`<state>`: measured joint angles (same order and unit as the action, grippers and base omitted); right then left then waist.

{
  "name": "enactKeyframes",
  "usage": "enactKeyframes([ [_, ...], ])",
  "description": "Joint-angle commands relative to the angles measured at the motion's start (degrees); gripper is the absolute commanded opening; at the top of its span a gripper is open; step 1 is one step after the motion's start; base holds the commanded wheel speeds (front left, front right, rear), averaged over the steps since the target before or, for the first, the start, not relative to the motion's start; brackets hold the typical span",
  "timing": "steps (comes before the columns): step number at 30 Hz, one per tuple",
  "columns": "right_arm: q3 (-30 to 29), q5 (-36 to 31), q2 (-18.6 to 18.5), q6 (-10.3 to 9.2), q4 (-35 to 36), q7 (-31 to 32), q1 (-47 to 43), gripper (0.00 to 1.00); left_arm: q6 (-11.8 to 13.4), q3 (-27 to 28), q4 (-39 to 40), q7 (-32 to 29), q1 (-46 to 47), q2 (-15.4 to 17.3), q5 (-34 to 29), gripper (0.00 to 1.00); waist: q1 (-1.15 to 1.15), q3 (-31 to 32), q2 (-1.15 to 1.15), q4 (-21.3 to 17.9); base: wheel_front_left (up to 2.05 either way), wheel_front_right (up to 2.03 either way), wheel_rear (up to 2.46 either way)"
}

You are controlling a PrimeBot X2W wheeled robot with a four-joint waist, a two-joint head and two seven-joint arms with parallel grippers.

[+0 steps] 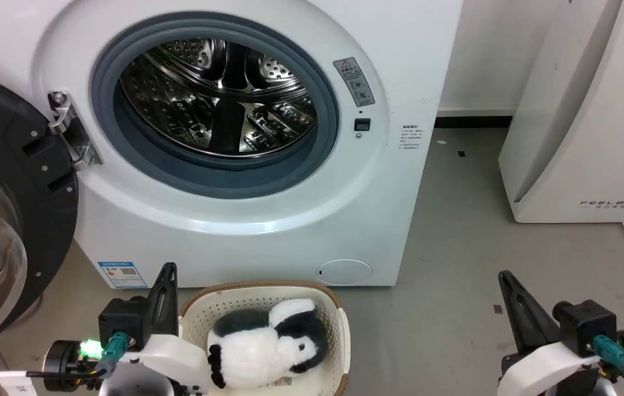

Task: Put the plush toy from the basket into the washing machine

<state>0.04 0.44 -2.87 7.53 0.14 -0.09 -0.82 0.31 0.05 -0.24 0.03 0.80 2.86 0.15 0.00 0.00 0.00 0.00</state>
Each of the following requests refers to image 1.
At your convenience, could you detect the black and white plush toy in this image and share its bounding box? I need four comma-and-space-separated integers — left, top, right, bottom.
206, 298, 329, 390

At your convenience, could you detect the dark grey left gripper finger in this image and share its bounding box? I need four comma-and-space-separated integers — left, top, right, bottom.
165, 264, 179, 336
146, 263, 169, 337

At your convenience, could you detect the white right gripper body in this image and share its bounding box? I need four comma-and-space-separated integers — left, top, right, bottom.
498, 328, 624, 396

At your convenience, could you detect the blue energy label sticker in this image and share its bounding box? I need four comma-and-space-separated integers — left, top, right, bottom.
97, 261, 149, 290

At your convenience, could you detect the round drain filter cover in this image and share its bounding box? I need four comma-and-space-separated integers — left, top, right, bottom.
316, 259, 374, 286

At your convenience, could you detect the metal washing machine door hinge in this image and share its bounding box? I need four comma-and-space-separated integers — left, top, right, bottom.
48, 91, 103, 172

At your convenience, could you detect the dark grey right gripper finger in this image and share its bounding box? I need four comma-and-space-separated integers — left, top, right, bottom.
498, 272, 549, 355
501, 270, 561, 344

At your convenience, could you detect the grey rubber door gasket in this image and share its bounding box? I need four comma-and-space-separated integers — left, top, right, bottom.
90, 12, 341, 200

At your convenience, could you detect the black round washer door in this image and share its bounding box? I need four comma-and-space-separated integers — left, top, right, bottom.
0, 67, 80, 357

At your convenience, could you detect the white Feelbird appliance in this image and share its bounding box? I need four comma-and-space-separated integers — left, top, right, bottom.
498, 0, 624, 224

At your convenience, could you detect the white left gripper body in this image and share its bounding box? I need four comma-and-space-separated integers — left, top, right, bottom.
42, 332, 210, 396

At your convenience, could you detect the cream plastic laundry basket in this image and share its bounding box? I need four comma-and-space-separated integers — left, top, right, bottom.
178, 280, 352, 396

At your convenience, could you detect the stainless steel washing machine drum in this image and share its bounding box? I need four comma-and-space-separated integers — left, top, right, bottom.
119, 37, 318, 159

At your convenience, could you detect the grey warning sticker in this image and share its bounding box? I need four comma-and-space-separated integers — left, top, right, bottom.
333, 57, 376, 108

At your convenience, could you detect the white front-load washing machine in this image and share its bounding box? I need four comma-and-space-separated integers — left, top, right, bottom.
0, 0, 464, 289

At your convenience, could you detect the green plug left gripper cable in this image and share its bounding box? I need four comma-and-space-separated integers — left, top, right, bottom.
95, 332, 130, 380

